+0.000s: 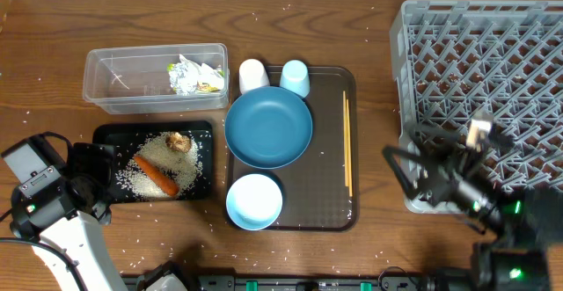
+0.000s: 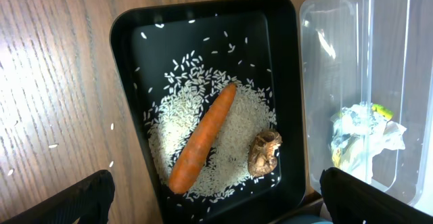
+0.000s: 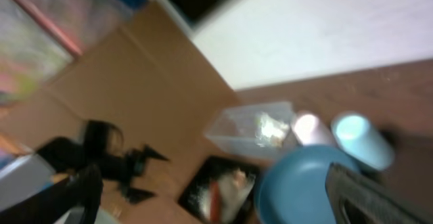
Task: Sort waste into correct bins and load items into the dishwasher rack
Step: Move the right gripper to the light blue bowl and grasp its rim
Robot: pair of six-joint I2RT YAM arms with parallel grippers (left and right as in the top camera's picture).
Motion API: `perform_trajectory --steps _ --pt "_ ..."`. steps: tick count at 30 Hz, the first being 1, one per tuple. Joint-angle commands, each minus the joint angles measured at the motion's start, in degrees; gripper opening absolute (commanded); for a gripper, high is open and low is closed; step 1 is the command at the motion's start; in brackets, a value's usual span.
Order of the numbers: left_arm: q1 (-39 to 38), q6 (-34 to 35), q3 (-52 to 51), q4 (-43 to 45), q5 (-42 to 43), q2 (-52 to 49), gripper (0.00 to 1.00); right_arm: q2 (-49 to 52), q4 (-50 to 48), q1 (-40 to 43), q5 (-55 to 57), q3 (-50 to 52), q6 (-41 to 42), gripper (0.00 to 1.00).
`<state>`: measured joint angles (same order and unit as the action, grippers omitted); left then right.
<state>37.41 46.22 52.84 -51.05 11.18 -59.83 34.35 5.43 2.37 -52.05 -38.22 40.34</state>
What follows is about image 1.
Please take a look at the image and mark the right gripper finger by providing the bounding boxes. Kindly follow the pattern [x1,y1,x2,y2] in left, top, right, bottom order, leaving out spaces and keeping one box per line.
[382,146,422,199]
[408,123,462,144]

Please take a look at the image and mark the wooden chopstick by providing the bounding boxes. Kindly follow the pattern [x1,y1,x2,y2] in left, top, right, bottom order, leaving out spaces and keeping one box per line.
[346,99,353,198]
[342,91,349,189]

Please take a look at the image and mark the orange carrot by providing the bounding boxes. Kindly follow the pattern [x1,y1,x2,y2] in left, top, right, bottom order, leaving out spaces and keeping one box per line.
[134,156,179,196]

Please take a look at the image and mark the dried brown mushroom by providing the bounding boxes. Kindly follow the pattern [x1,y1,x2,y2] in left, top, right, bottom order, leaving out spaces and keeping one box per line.
[165,132,192,153]

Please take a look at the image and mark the pile of white rice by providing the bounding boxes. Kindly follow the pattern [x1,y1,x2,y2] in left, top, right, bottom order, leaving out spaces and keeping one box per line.
[116,132,203,200]

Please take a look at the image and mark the light blue plastic cup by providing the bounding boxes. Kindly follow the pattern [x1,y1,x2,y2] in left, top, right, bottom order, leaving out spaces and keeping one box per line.
[280,60,310,98]

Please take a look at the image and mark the dark blue plate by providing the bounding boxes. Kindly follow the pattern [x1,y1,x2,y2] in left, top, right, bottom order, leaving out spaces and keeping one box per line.
[224,86,313,170]

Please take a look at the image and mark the foil snack wrapper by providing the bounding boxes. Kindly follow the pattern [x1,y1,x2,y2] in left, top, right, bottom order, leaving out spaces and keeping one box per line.
[167,60,214,96]

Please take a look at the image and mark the light blue bowl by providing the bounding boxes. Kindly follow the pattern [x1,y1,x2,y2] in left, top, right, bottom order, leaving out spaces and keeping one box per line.
[225,173,283,231]

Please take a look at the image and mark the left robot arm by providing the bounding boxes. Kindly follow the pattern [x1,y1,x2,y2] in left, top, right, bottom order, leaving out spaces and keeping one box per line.
[1,135,126,290]

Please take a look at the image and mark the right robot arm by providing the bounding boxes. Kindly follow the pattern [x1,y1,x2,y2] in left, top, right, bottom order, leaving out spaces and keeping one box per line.
[383,120,562,290]

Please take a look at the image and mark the black waste tray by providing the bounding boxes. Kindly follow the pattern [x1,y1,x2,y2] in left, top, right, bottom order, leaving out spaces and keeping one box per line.
[92,120,214,204]

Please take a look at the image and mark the grey dishwasher rack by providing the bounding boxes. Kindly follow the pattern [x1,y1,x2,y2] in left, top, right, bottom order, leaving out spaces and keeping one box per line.
[390,0,562,194]

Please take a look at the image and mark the dark brown serving tray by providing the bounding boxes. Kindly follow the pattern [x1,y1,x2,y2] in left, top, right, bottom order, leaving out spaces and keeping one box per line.
[224,64,360,232]

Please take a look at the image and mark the clear plastic bin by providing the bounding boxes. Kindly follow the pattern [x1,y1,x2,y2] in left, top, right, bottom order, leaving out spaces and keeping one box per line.
[83,43,229,114]

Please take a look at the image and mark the white plastic cup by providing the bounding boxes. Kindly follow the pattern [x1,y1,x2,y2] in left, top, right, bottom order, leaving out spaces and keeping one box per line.
[238,59,270,94]

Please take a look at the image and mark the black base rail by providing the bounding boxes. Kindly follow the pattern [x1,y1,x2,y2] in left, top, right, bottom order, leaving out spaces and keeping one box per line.
[121,262,420,291]

